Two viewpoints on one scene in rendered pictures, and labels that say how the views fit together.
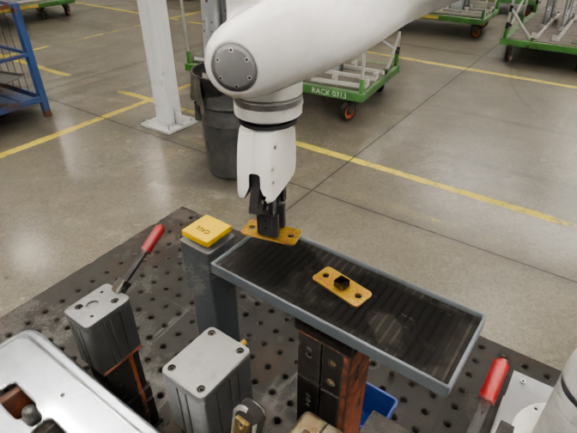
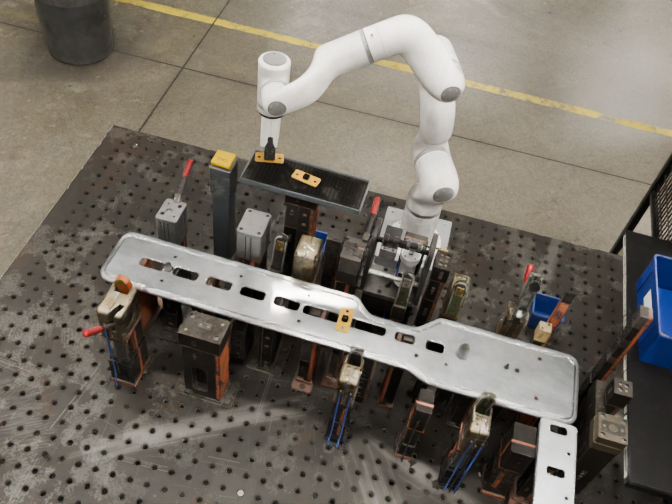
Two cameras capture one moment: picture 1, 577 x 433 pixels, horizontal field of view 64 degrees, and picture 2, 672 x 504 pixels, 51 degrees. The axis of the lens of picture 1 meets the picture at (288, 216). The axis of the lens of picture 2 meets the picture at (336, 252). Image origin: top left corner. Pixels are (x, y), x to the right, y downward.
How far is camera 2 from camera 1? 146 cm
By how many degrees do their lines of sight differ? 26
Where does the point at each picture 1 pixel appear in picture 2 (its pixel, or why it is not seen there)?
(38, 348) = (143, 240)
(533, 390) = (398, 214)
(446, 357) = (357, 200)
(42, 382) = (160, 254)
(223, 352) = (260, 218)
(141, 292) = (124, 204)
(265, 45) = (290, 102)
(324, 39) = (310, 98)
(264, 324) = not seen: hidden behind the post
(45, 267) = not seen: outside the picture
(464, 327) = (361, 187)
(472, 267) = (356, 131)
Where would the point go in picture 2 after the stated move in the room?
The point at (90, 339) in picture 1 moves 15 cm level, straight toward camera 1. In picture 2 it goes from (175, 228) to (213, 255)
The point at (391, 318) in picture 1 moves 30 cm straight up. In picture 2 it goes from (331, 188) to (344, 108)
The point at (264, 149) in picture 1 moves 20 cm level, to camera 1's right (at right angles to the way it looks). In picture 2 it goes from (275, 127) to (343, 116)
